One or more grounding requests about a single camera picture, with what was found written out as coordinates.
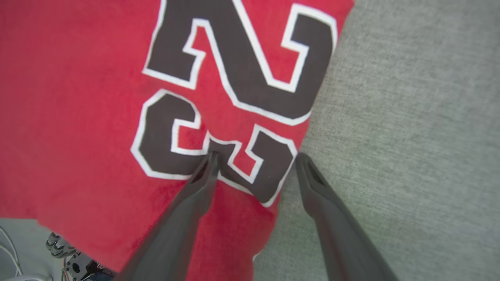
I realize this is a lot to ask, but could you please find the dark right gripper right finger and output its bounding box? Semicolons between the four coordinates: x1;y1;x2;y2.
295;152;400;281

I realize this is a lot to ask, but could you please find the red white basketball jersey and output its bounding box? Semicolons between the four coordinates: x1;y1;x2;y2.
0;0;355;274

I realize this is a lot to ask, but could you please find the white cable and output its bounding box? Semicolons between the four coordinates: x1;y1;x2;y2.
0;226;51;281

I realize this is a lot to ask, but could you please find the black metal mechanism with wires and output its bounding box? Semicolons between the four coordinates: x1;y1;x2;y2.
46;232;114;281

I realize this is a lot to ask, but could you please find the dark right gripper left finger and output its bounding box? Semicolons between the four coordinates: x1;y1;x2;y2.
116;151;221;281

